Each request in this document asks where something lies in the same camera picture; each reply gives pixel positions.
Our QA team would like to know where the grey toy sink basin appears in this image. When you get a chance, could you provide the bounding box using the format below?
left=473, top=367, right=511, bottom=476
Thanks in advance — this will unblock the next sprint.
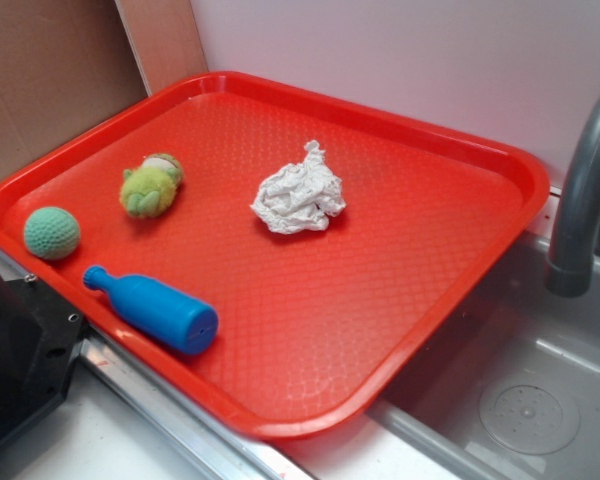
left=369, top=234, right=600, bottom=479

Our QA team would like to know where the red plastic tray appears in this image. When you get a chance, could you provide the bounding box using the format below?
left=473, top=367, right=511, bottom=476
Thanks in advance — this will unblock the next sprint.
left=0, top=72, right=549, bottom=440

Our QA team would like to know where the green crocheted ball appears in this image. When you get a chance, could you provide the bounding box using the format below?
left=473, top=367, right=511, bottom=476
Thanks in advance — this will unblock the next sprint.
left=23, top=207, right=81, bottom=261

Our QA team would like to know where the blue plastic bottle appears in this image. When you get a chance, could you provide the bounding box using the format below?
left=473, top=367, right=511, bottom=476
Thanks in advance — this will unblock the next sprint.
left=83, top=266, right=219, bottom=355

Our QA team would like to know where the grey toy faucet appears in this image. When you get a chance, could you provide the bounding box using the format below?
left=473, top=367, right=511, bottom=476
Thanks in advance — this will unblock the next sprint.
left=545, top=97, right=600, bottom=298

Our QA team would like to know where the silver metal rail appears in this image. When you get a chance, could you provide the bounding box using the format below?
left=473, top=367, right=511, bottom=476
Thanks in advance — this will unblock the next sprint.
left=80, top=329, right=311, bottom=479

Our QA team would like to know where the brown cardboard panel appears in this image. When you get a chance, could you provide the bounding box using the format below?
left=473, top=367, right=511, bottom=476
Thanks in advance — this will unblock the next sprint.
left=0, top=1, right=207, bottom=181

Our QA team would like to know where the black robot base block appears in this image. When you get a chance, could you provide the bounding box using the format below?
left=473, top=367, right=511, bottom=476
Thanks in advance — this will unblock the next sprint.
left=0, top=275, right=86, bottom=449

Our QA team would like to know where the green plush toy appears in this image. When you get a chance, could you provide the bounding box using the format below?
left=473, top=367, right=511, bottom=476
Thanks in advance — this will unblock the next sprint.
left=119, top=153, right=184, bottom=219

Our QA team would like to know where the crumpled white paper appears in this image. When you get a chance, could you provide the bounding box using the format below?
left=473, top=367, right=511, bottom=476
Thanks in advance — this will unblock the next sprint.
left=250, top=140, right=346, bottom=235

